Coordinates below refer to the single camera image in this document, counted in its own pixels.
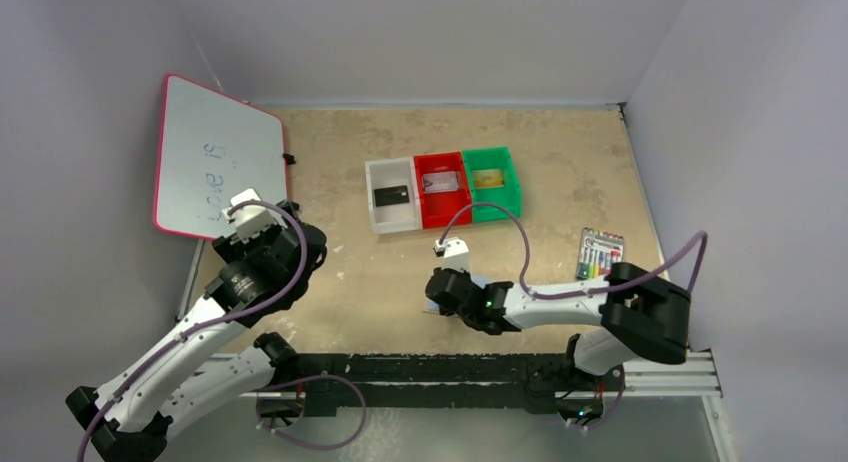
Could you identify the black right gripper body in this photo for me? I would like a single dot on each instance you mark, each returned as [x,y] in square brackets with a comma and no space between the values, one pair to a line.
[441,286]

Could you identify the red plastic bin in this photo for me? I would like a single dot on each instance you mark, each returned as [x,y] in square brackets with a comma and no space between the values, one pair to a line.
[438,209]

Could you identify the green plastic bin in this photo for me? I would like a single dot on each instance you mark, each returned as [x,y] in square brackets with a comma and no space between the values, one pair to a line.
[509,196]

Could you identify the white plastic bin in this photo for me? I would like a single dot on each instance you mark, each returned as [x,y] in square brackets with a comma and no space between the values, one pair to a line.
[396,218]

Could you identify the pack of coloured markers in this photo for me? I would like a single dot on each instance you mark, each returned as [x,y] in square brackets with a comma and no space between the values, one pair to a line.
[598,251]

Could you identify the beige leather card holder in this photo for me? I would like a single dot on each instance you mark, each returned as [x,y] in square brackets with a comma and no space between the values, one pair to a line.
[479,281]

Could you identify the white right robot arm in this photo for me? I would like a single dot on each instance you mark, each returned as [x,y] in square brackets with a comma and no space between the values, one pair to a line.
[629,314]

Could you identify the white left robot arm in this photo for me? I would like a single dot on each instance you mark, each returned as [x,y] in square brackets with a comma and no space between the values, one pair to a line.
[133,416]

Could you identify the gold credit card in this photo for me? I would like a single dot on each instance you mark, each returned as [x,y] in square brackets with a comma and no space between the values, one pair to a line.
[488,179]

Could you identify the black credit card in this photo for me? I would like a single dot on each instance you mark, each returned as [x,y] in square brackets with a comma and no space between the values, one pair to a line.
[389,196]

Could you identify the pink framed whiteboard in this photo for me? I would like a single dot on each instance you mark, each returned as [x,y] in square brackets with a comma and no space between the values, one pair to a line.
[211,148]

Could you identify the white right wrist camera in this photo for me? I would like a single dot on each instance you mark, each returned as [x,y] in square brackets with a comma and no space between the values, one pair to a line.
[453,253]

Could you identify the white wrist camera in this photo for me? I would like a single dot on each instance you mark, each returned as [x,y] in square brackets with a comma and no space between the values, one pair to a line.
[453,253]
[248,220]

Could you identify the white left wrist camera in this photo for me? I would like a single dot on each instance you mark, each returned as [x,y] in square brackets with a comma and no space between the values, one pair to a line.
[248,220]

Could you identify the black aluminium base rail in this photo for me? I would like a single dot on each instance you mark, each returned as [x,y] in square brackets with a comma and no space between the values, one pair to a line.
[536,383]

